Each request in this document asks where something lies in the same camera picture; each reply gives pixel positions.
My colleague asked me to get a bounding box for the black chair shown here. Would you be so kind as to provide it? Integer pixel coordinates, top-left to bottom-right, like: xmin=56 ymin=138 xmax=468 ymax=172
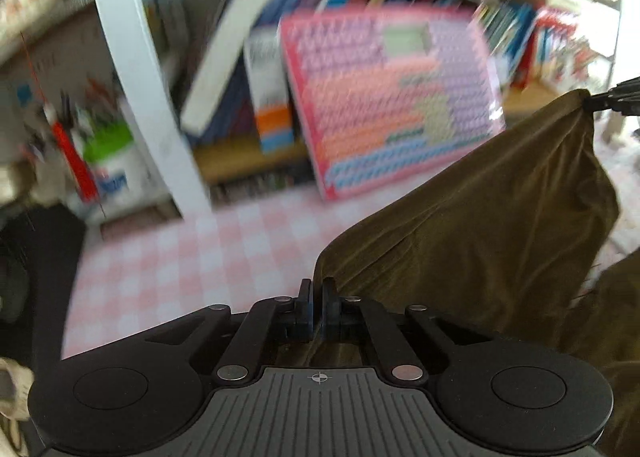
xmin=0 ymin=204 xmax=87 ymax=373

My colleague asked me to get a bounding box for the white green jar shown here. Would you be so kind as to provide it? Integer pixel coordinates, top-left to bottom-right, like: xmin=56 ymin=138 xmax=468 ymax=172
xmin=80 ymin=117 xmax=151 ymax=220

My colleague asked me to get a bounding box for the stack of red and blue books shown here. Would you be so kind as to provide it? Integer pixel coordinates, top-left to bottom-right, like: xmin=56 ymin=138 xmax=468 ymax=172
xmin=510 ymin=4 xmax=617 ymax=94

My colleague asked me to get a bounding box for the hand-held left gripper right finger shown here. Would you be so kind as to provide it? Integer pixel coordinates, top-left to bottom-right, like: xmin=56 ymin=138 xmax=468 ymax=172
xmin=322 ymin=277 xmax=482 ymax=383

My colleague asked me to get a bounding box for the pink checked table cloth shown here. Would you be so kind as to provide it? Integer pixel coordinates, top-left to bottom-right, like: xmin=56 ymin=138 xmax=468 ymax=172
xmin=60 ymin=134 xmax=640 ymax=363

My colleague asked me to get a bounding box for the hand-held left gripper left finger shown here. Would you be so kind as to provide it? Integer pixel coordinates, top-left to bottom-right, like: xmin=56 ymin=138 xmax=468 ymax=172
xmin=145 ymin=278 xmax=315 ymax=385

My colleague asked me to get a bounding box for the olive brown garment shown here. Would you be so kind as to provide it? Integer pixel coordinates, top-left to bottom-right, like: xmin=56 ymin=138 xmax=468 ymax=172
xmin=314 ymin=88 xmax=640 ymax=457

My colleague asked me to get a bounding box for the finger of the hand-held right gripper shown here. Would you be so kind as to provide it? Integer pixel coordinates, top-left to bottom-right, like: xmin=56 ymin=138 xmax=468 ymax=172
xmin=583 ymin=79 xmax=640 ymax=116

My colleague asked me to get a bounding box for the red tassel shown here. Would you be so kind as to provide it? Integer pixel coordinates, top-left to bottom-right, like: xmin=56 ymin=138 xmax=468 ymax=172
xmin=45 ymin=107 xmax=101 ymax=203

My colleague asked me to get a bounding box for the white and orange book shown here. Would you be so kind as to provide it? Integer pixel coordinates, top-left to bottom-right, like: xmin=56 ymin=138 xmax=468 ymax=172
xmin=243 ymin=30 xmax=296 ymax=154

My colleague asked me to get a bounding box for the white crumpled cloth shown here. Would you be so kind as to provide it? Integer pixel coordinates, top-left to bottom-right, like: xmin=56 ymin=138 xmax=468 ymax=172
xmin=0 ymin=357 xmax=37 ymax=457

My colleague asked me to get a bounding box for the large pink patterned box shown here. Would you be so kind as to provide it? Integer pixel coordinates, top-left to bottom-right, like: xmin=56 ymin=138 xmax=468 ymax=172
xmin=279 ymin=7 xmax=507 ymax=202

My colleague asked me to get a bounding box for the wooden bookshelf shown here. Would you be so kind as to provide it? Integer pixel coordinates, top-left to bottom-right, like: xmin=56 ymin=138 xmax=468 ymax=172
xmin=0 ymin=0 xmax=626 ymax=228

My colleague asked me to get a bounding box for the leaning white book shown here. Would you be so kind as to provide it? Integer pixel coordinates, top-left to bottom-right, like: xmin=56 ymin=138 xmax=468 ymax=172
xmin=180 ymin=0 xmax=273 ymax=135

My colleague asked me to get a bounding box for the white curved post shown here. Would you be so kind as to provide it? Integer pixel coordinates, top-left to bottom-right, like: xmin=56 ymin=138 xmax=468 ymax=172
xmin=82 ymin=0 xmax=213 ymax=223

